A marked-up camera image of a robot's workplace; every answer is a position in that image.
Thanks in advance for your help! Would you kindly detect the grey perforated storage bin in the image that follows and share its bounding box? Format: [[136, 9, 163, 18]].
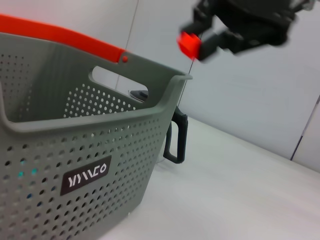
[[0, 31, 194, 240]]

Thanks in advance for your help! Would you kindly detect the glass teapot with black handle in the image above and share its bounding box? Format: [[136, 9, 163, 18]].
[[128, 89, 189, 166]]

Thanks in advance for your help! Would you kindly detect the small red square brick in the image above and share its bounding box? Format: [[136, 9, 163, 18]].
[[176, 31, 202, 61]]

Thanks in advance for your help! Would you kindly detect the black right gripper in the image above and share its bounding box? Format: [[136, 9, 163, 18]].
[[178, 0, 300, 63]]

